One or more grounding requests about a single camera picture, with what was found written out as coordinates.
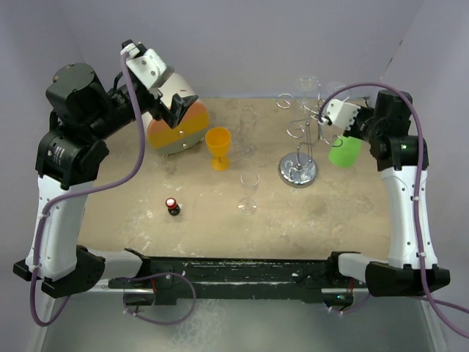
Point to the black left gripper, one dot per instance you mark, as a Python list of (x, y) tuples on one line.
[(159, 111)]

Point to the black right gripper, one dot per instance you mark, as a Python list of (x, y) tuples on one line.
[(355, 132)]

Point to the green plastic wine glass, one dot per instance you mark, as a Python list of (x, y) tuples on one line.
[(345, 151)]

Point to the clear ribbed flute glass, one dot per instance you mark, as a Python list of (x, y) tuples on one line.
[(335, 86)]

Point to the short clear wine glass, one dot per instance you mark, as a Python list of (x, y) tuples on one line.
[(306, 84)]

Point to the clear stemmed wine glass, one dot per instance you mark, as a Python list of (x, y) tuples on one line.
[(249, 182)]

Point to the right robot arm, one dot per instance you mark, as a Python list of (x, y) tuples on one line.
[(402, 161)]

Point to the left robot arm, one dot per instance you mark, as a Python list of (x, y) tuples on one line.
[(83, 115)]

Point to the yellow plastic wine glass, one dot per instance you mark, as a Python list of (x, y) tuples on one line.
[(218, 141)]

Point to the chrome wine glass rack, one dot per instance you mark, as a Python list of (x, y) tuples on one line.
[(299, 169)]

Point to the tall clear champagne flute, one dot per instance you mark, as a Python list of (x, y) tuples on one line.
[(245, 148)]

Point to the small red-capped bottle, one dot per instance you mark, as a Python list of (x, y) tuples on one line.
[(172, 206)]

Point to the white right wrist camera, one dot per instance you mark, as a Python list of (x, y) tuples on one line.
[(340, 114)]

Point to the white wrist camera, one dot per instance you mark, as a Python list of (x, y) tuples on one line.
[(146, 65), (340, 114)]

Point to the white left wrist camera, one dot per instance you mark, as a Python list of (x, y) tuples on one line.
[(146, 65)]

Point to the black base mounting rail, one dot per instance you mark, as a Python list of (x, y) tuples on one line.
[(166, 280)]

